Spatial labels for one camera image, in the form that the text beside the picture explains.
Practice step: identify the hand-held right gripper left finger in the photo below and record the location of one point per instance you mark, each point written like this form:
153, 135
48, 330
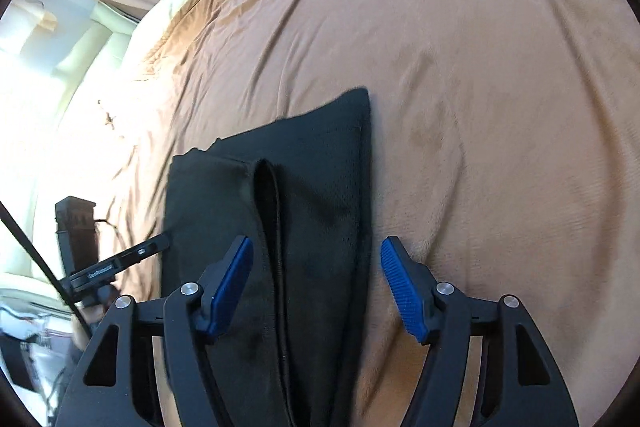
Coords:
227, 292

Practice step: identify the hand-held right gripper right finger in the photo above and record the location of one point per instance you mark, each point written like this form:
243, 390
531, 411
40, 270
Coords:
405, 292

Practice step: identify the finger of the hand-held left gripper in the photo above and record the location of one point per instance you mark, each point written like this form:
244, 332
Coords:
75, 217
125, 259

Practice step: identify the black t-shirt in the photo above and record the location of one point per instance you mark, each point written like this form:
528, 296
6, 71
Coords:
320, 187

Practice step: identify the cream padded headboard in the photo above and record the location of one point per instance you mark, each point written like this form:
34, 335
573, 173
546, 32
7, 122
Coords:
75, 57

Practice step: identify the brown blanket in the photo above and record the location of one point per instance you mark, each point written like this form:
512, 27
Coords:
475, 107

